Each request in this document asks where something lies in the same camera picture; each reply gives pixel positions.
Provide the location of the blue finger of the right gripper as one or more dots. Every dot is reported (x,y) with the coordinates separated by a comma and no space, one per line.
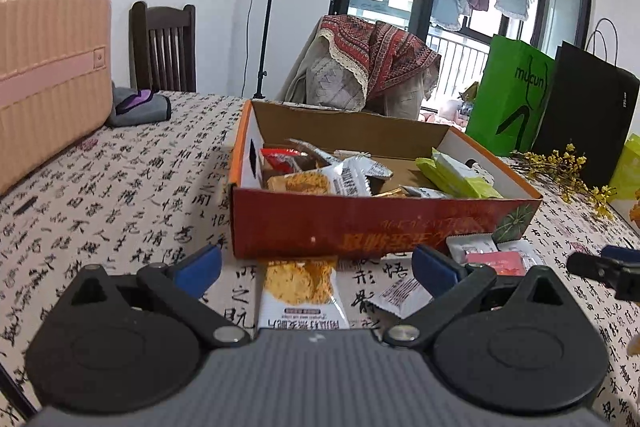
(615,267)

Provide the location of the grey purple folded cloth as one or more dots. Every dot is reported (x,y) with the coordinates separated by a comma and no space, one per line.
(134,107)

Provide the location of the small white sachet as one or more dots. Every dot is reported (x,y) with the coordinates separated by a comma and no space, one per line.
(403,298)

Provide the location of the green mucun paper bag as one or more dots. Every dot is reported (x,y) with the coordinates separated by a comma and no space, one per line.
(512,97)

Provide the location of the chair under draped cloth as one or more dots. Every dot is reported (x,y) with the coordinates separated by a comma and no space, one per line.
(318,80)

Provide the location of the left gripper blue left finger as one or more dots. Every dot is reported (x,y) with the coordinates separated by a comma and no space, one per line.
(115,344)

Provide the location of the dark wooden chair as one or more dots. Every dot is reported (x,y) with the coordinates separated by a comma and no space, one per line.
(162,47)

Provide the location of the cracker packet with biscuit picture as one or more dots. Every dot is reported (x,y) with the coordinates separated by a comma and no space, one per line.
(301,294)

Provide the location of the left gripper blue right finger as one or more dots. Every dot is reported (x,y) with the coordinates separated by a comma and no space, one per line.
(515,344)

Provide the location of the orange cardboard box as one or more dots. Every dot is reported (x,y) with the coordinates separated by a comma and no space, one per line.
(269,225)

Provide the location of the black paper bag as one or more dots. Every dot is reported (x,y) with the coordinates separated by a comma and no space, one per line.
(590,106)

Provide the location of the red snack packet in box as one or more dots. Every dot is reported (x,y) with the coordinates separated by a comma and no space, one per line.
(287,160)

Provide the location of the pink vanity suitcase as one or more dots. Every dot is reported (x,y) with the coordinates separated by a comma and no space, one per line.
(56,82)

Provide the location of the yellow green bag at edge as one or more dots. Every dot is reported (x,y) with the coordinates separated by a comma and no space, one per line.
(626,183)

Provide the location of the red patterned draped cloth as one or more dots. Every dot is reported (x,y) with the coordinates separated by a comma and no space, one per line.
(380,55)

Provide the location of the pink small snack packet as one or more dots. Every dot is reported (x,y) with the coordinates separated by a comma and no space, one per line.
(503,262)

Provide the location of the white cracker snack packet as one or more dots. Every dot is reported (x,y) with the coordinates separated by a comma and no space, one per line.
(349,177)

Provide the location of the green white bar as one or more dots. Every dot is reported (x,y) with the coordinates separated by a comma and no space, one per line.
(454,178)

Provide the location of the yellow dried flower sprig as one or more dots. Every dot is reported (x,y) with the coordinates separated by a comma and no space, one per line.
(562,171)

